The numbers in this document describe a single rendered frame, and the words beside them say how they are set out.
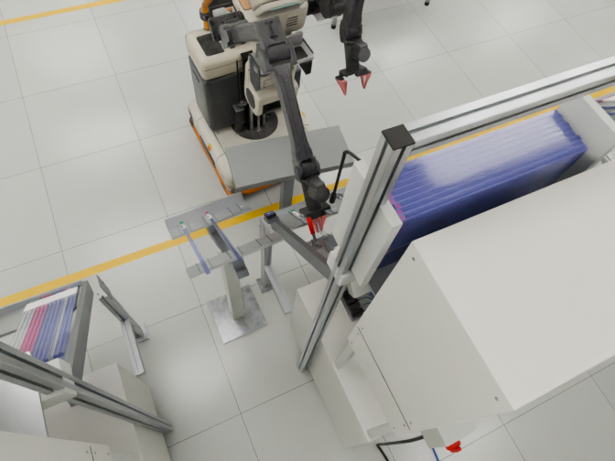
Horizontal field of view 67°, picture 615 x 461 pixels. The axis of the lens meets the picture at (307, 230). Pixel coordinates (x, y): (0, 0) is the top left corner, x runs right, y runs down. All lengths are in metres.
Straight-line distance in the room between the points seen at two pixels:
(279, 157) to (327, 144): 0.26
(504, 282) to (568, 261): 0.14
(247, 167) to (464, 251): 1.53
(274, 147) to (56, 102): 1.72
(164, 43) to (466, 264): 3.20
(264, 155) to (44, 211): 1.40
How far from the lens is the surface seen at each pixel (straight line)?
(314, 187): 1.54
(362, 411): 1.89
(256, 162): 2.28
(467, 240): 0.90
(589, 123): 1.28
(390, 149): 0.74
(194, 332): 2.57
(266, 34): 1.53
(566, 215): 1.03
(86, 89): 3.58
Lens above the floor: 2.46
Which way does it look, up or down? 62 degrees down
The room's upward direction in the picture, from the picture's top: 11 degrees clockwise
